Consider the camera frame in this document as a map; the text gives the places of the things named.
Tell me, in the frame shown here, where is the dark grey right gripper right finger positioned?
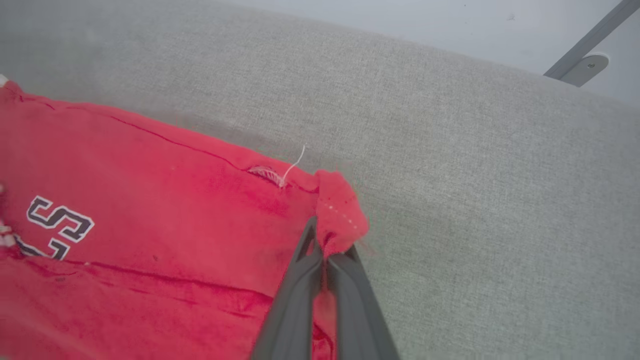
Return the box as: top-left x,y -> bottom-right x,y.
325,244 -> 401,360

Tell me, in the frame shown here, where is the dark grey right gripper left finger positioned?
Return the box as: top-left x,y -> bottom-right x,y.
250,216 -> 326,360

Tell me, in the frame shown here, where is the red Bulls 23 jersey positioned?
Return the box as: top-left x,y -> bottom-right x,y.
0,75 -> 371,360

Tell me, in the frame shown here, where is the grey fabric sofa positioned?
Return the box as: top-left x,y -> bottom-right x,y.
0,0 -> 640,360

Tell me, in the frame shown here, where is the grey metal leg with foot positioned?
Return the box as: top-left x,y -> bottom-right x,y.
543,0 -> 640,88

